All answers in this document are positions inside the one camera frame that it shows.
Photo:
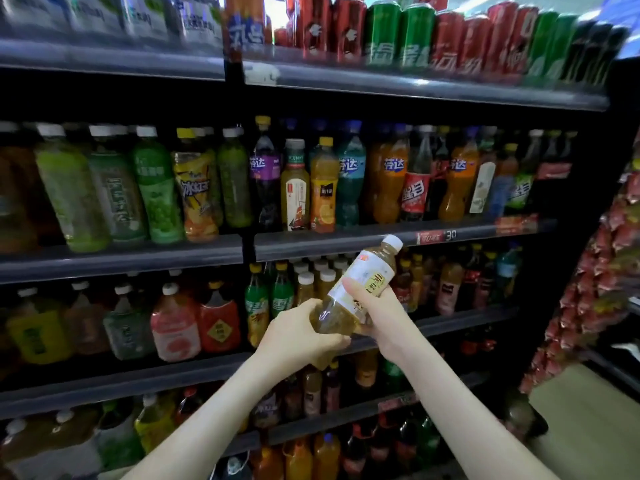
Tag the person's left hand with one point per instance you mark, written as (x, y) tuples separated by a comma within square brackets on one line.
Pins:
[(300, 345)]

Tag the red shelf label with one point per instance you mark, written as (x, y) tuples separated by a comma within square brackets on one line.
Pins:
[(430, 237), (515, 225)]

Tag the person's right hand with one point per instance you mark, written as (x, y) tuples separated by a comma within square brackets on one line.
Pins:
[(395, 325)]

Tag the person's right forearm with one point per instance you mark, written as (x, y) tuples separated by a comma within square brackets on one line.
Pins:
[(470, 425)]

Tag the person's left forearm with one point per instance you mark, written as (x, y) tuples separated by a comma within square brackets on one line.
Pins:
[(210, 435)]

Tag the amber bottle white cap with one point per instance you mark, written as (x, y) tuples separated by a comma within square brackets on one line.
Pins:
[(365, 275)]

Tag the row of soda cans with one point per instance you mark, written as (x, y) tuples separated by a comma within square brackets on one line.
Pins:
[(420, 35)]

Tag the digital price tag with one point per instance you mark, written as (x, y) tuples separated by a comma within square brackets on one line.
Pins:
[(451, 235)]

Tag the drinks shelf unit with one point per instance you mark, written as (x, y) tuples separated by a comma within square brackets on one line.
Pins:
[(150, 260)]

